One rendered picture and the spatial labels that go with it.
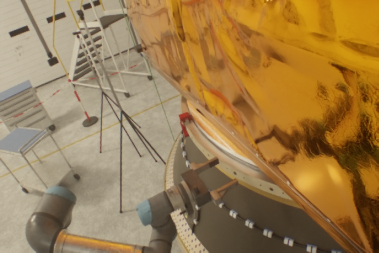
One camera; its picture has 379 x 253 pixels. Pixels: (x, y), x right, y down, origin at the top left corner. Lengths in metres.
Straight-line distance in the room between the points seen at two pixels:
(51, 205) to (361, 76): 0.95
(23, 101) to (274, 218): 5.01
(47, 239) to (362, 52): 0.94
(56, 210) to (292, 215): 0.82
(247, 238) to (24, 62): 7.91
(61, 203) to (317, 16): 0.94
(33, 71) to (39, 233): 7.76
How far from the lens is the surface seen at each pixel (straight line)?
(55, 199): 1.08
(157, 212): 0.94
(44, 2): 8.31
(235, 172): 1.09
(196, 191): 0.92
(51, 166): 4.47
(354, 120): 0.49
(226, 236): 1.32
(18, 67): 8.64
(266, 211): 1.14
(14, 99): 5.59
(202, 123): 1.28
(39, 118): 5.75
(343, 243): 0.84
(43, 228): 1.02
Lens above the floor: 2.48
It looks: 31 degrees down
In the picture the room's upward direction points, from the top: 16 degrees counter-clockwise
